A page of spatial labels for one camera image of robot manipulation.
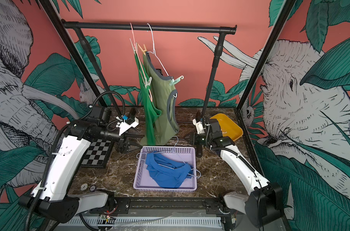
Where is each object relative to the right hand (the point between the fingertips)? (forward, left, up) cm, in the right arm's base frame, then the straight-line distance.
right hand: (185, 135), depth 78 cm
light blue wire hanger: (-13, +10, -14) cm, 22 cm away
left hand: (-9, +21, +10) cm, 25 cm away
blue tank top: (-16, +11, -16) cm, 25 cm away
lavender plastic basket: (-19, +25, -21) cm, 37 cm away
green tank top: (+5, +18, +14) cm, 24 cm away
